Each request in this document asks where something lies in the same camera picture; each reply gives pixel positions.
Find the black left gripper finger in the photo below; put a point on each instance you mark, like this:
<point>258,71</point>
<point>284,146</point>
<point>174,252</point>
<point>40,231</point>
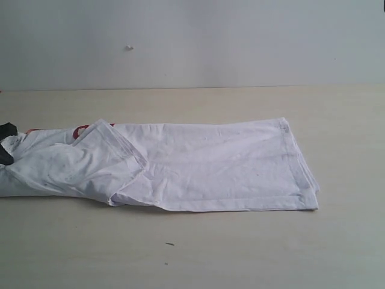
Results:
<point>5,158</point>
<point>7,129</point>

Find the white t-shirt red lettering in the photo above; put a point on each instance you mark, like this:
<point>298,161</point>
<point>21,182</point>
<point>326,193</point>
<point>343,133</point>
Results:
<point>251,166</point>

